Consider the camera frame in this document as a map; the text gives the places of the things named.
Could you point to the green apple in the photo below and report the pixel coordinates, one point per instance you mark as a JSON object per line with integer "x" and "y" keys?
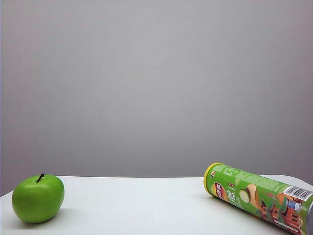
{"x": 36, "y": 198}

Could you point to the green chips can yellow lid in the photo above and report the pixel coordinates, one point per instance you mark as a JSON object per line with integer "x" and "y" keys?
{"x": 256, "y": 193}

